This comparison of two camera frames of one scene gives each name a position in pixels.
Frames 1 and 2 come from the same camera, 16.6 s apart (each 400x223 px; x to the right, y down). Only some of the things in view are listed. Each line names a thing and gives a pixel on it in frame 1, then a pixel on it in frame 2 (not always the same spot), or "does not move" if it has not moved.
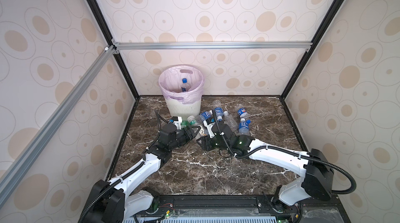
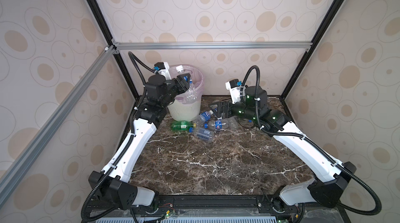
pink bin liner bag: [170, 79] does not move
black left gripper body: [184, 137] to [176, 86]
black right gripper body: [209, 144] to [228, 104]
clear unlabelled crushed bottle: [230, 120] does not move
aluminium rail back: [211, 46] does not move
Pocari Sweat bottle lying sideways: [204, 116] does not move
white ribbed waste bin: [177, 109] does not move
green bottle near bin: [185, 124] does not move
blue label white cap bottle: [244, 127] to [191, 93]
